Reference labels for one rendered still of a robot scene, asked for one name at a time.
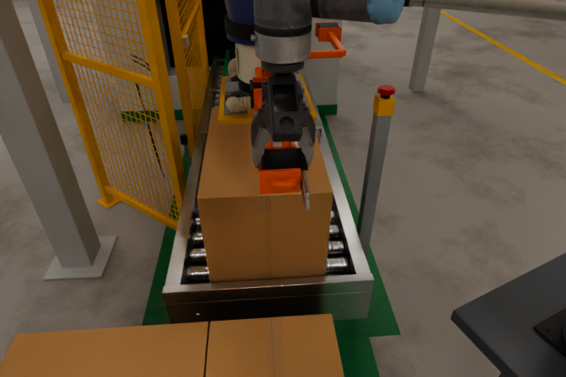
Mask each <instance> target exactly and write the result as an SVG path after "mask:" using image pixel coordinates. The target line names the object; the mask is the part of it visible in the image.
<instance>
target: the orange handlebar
mask: <svg viewBox="0 0 566 377"><path fill-rule="evenodd" d="M328 39H329V41H330V42H331V44H332V45H333V47H334V49H335V50H311V55H310V56H309V57H308V59H318V58H342V57H343V56H346V50H345V48H344V47H343V46H342V45H341V43H340V42H339V40H338V39H337V37H336V36H335V34H334V32H328ZM255 76H256V77H263V71H262V68H261V67H256V68H255ZM258 102H259V109H262V108H261V104H262V97H259V100H258ZM281 144H282V146H293V145H292V141H284V142H281ZM265 147H273V141H272V140H271V139H270V142H269V143H267V144H266V146H265ZM299 183H300V181H299V179H298V178H294V177H293V178H272V179H270V180H269V181H268V186H270V187H271V188H272V189H274V190H277V191H288V190H292V189H294V188H295V187H296V186H297V185H298V184H299Z"/></svg>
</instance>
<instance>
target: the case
mask: <svg viewBox="0 0 566 377"><path fill-rule="evenodd" d="M219 108H220V107H213V108H211V117H210V124H209V129H208V134H207V139H206V148H205V154H204V159H203V164H202V169H201V175H200V184H199V189H198V194H197V203H198V209H199V214H200V224H201V230H202V236H203V241H204V246H205V252H206V261H207V267H208V273H209V278H210V283H224V282H238V281H253V280H267V279H294V278H309V277H323V276H326V267H327V257H328V239H329V230H330V221H331V211H332V202H333V190H332V187H331V183H330V181H329V177H328V172H327V169H326V166H325V163H324V160H323V155H322V152H321V149H320V145H319V143H318V138H317V134H315V143H314V153H313V158H312V162H311V164H310V166H308V170H307V171H305V174H306V178H307V184H308V188H309V191H310V202H309V210H305V207H304V203H303V198H302V191H300V192H299V193H283V194H260V193H259V170H258V168H256V167H255V165H254V162H253V158H252V143H251V124H233V125H219V123H218V117H219Z"/></svg>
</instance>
